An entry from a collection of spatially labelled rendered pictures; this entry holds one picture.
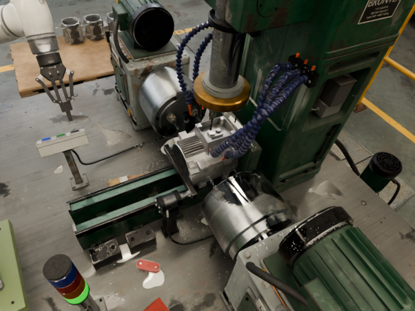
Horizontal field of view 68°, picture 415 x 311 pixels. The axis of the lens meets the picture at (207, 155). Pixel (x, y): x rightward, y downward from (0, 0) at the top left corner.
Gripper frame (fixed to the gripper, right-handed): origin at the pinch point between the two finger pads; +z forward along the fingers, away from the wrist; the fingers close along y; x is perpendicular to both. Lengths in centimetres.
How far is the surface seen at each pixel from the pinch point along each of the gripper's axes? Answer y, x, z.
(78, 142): -0.2, -3.5, 11.2
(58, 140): -6.3, -3.4, 8.8
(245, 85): 52, -39, 1
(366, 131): 239, 65, 93
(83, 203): -5.6, -10.3, 31.9
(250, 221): 35, -58, 34
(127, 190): 10.6, -11.4, 32.6
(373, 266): 43, -91, 31
